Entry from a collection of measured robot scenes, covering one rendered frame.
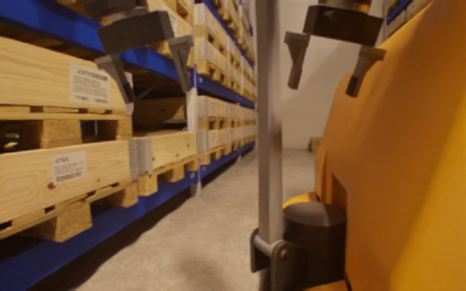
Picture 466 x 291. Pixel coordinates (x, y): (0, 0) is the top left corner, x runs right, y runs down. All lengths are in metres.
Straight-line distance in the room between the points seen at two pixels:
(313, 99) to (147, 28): 5.86
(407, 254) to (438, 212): 0.05
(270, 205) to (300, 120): 5.66
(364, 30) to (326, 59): 5.90
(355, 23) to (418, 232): 0.35
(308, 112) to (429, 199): 5.93
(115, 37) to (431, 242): 0.54
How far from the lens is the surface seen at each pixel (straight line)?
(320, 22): 0.46
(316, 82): 6.27
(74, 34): 1.22
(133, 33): 0.48
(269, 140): 0.51
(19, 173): 0.93
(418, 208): 0.29
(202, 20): 2.53
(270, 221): 0.55
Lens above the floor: 0.69
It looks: 6 degrees down
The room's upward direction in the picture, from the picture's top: 2 degrees counter-clockwise
